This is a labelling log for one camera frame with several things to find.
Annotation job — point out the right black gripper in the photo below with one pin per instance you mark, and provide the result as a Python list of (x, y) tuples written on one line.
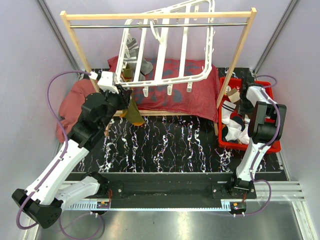
[(243, 111)]

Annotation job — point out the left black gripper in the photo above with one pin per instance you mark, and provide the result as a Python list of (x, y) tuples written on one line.
[(123, 95)]

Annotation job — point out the olive green ribbed sock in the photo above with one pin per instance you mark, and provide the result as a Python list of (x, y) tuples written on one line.
[(132, 113)]

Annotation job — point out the white plastic clip hanger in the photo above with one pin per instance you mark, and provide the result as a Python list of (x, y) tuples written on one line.
[(187, 8)]

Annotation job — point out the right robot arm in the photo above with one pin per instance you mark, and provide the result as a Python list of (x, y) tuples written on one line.
[(265, 127)]

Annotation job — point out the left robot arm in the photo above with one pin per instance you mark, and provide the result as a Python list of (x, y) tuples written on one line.
[(44, 200)]

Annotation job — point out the red plastic bin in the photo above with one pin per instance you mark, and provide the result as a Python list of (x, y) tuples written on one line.
[(236, 83)]

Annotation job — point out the navy dark sock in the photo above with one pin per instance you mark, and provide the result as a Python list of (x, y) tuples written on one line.
[(239, 124)]

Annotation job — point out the grey striped sock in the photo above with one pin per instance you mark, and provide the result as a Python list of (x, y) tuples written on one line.
[(131, 57)]

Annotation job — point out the pink crumpled cloth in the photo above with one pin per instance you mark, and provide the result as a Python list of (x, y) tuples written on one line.
[(70, 108)]

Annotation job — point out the red patterned pillow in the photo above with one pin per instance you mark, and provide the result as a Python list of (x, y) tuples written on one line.
[(201, 101)]

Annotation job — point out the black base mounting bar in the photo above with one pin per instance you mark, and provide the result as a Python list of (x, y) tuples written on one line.
[(172, 191)]

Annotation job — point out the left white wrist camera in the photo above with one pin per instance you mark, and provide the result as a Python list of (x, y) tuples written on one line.
[(107, 82)]

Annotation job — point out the metal rack rail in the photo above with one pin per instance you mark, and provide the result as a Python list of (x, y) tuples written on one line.
[(142, 26)]

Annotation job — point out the wooden clothes rack frame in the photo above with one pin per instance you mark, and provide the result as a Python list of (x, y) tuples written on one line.
[(176, 18)]

